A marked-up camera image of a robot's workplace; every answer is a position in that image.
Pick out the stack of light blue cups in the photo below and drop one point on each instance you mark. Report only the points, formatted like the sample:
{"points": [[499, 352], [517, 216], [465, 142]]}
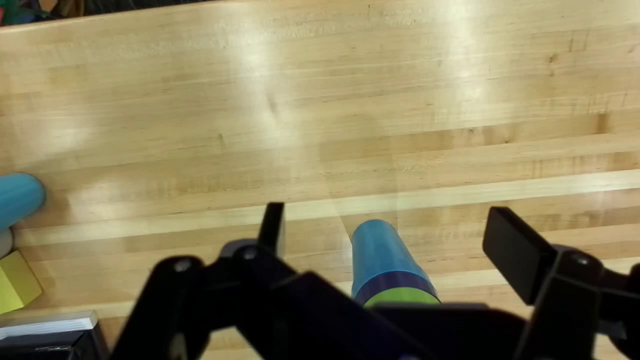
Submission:
{"points": [[21, 197]]}

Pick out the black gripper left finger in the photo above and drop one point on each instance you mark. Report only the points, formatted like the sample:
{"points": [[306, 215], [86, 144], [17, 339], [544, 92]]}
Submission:
{"points": [[272, 226]]}

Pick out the light blue plastic cup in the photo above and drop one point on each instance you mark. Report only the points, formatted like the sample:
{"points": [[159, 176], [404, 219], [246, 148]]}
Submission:
{"points": [[379, 249]]}

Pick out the yellow sticky note pad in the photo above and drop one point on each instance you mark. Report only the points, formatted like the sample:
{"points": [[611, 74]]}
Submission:
{"points": [[19, 287]]}

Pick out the black notebook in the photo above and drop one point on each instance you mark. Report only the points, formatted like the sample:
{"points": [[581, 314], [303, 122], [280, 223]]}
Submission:
{"points": [[55, 339]]}

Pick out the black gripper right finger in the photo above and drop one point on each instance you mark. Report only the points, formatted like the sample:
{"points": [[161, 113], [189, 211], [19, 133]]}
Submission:
{"points": [[517, 250]]}

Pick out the green plastic cup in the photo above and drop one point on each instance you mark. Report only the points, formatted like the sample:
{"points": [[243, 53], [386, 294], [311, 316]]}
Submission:
{"points": [[403, 296]]}

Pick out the dark blue plastic cup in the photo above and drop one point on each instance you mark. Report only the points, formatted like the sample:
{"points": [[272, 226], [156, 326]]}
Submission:
{"points": [[393, 281]]}

